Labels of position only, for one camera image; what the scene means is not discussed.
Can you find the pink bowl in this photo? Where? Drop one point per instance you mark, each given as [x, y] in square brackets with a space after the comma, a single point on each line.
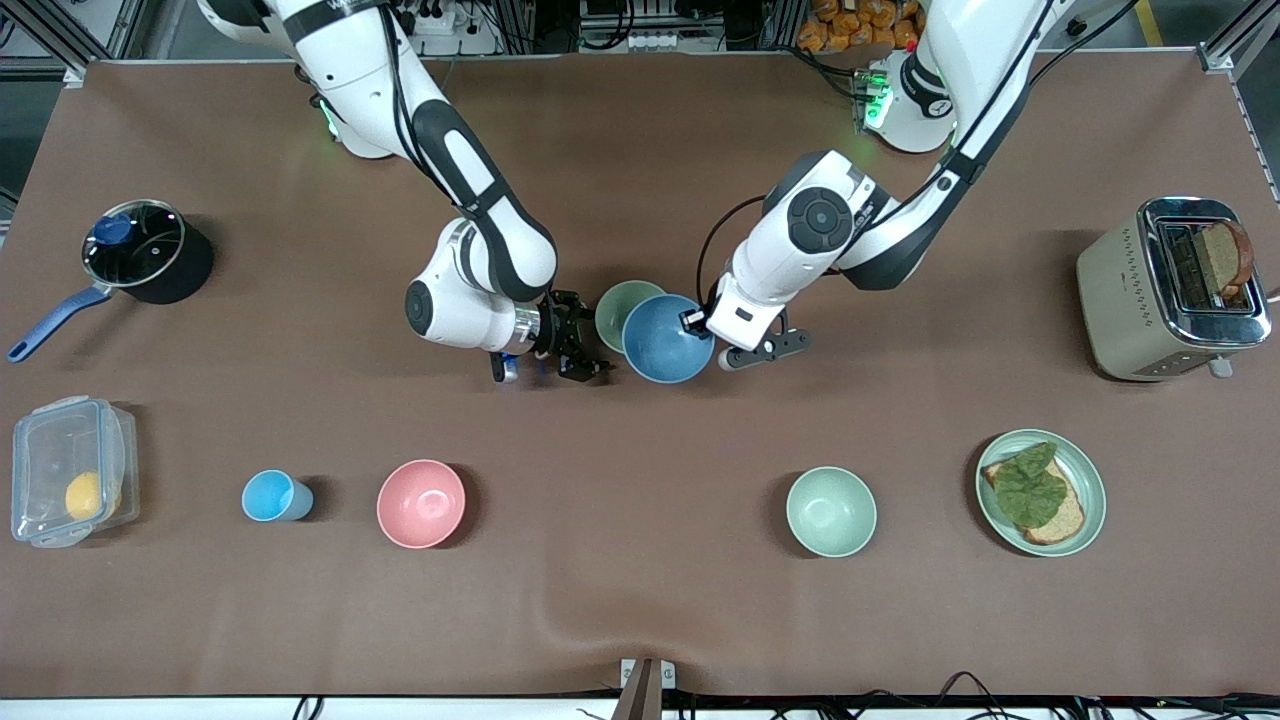
[421, 504]

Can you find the small white power strip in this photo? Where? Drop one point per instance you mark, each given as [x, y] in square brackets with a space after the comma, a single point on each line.
[655, 42]

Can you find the yellow lemon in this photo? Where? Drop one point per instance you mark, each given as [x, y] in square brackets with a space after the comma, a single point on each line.
[84, 496]

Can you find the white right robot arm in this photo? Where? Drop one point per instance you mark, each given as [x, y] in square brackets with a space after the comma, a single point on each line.
[450, 310]

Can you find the sage green bowl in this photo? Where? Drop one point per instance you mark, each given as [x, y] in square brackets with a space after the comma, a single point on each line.
[618, 310]

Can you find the aluminium frame rail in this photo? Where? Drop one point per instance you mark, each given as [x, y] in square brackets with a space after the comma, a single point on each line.
[95, 40]
[1240, 45]

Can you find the pale green plate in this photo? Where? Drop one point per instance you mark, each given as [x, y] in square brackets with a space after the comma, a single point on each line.
[1085, 470]

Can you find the clear plastic lidded container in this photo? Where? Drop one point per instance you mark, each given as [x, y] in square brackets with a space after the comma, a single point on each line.
[40, 440]

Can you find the light blue cup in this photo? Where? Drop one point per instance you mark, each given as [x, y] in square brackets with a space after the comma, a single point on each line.
[268, 496]

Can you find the beige chrome toaster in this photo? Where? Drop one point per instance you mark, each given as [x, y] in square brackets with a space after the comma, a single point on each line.
[1120, 300]

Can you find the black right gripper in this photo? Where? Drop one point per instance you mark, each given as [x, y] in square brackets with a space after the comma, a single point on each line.
[556, 335]

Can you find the bag of orange buns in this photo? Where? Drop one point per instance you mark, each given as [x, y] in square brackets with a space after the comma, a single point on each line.
[830, 30]

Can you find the pale green bowl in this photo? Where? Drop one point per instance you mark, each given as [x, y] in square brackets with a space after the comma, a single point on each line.
[830, 512]

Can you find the brown table cover mat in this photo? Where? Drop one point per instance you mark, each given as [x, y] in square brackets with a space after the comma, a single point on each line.
[640, 600]

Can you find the glass lid blue knob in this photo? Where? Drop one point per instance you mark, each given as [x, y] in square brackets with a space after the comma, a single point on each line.
[150, 250]

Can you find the green lettuce leaf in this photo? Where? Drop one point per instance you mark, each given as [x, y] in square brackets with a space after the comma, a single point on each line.
[1030, 490]

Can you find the dark crust bread slice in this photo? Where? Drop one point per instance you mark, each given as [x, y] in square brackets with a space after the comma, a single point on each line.
[1222, 255]

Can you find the brown bread slice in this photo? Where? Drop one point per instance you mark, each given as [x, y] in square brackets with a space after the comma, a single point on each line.
[1068, 522]

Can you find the blue bowl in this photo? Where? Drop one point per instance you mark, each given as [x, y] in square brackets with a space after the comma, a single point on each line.
[660, 345]

